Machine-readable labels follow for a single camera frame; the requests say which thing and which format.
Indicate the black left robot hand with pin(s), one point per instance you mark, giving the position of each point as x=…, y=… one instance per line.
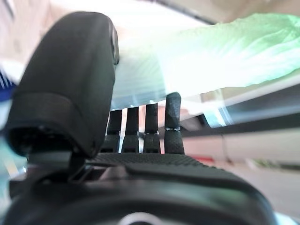
x=70, y=93

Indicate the napa cabbage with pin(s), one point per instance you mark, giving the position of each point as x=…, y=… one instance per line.
x=199, y=58

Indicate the blue plastic shopping basket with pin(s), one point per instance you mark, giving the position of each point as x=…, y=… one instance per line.
x=4, y=91

